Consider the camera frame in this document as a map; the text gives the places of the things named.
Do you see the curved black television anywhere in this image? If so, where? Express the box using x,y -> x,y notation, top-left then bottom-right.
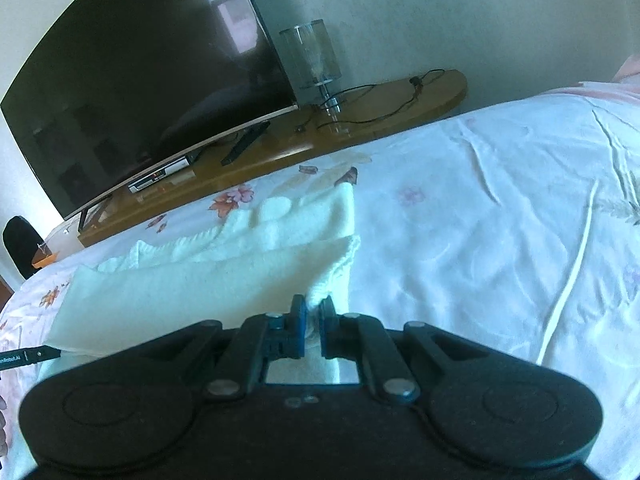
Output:
0,0 -> 301,222

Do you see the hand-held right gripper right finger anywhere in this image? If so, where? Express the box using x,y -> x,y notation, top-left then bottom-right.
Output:
319,296 -> 483,406

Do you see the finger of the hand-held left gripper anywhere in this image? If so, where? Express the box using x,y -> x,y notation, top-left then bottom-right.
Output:
0,344 -> 62,374

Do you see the black power cable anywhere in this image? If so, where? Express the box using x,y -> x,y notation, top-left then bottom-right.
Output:
295,69 -> 446,134

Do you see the white knit garment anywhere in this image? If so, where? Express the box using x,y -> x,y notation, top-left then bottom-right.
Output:
47,182 -> 362,385

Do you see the wooden television cabinet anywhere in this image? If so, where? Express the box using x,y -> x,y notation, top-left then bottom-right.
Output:
31,69 -> 468,267

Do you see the black garment on chair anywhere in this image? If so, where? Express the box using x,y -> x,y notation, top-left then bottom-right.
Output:
2,216 -> 46,279

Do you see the silver set-top box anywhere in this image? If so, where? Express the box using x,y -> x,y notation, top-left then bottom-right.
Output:
128,156 -> 196,195

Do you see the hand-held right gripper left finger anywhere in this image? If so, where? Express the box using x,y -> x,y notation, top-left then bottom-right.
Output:
132,294 -> 308,402

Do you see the black remote control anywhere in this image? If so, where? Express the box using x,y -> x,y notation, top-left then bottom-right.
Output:
221,120 -> 271,166

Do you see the pink pillow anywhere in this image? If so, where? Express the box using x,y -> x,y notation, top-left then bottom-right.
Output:
611,54 -> 640,94

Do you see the bed with floral sheet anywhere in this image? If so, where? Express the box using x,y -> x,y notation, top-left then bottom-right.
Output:
0,80 -> 640,480

